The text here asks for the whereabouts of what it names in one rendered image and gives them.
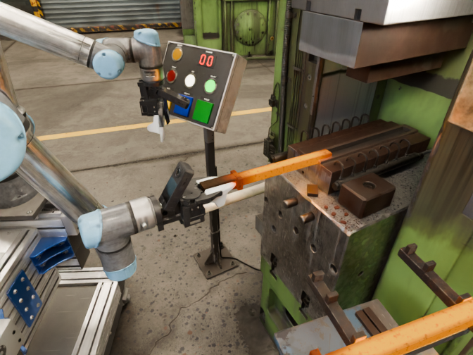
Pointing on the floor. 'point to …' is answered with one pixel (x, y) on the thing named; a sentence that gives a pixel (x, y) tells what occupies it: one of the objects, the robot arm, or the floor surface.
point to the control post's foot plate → (207, 263)
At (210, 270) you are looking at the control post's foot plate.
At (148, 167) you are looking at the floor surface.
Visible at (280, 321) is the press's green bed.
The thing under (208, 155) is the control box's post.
